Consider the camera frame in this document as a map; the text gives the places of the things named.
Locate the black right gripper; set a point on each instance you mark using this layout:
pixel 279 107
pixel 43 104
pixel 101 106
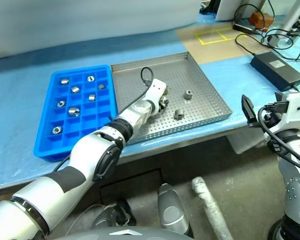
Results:
pixel 281 100

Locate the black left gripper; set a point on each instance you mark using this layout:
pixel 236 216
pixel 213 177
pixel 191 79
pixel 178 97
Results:
pixel 159 109

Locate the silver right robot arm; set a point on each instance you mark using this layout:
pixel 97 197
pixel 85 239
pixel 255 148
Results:
pixel 295 185

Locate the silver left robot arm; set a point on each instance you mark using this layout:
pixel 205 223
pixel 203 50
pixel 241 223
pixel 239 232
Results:
pixel 85 155

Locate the metal nut lower on tray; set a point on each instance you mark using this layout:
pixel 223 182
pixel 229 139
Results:
pixel 179 114

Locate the metal nut on tray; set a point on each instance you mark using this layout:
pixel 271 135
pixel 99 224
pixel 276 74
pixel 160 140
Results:
pixel 179 114
pixel 188 94

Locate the metal nut upper on tray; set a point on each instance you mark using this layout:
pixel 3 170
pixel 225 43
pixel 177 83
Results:
pixel 188 94

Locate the perforated steel tray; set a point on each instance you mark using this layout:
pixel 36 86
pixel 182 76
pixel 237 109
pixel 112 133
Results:
pixel 190 75

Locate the blue compartment tray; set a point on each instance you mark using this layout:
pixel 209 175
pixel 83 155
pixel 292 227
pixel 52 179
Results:
pixel 90 120

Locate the large black power adapter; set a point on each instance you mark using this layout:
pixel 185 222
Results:
pixel 277 71

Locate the metal roller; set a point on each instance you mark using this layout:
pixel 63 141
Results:
pixel 75 89
pixel 74 111
pixel 61 103
pixel 90 78
pixel 101 86
pixel 57 130
pixel 64 81
pixel 92 97

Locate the brown cardboard mat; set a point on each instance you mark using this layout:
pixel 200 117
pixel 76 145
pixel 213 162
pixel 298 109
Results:
pixel 215 50

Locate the small black power adapter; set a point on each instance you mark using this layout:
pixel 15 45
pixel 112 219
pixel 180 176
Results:
pixel 245 27

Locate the silver metal stand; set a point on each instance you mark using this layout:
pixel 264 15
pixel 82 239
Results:
pixel 282 27

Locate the orange brown box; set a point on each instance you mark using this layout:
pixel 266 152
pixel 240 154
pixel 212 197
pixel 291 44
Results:
pixel 261 19

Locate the white monitor stand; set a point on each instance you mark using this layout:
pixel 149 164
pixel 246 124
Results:
pixel 225 10

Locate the white table leg pipe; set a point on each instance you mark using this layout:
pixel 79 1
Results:
pixel 211 207

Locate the grey rounded robot leg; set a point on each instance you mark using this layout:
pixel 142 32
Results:
pixel 171 207

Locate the dark rounded robot leg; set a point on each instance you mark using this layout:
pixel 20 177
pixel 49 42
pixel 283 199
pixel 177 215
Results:
pixel 115 215

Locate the grey robot torso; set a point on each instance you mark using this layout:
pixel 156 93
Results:
pixel 115 234

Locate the blue table cover film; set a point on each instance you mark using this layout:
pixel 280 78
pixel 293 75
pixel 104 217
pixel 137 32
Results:
pixel 15 100

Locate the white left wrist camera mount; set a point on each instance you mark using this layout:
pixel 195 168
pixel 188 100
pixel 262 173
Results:
pixel 156 90

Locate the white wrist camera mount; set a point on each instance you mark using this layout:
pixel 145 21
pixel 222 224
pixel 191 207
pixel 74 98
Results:
pixel 156 90
pixel 298 105

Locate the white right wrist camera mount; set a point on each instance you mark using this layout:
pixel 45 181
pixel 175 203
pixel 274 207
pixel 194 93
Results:
pixel 298 105

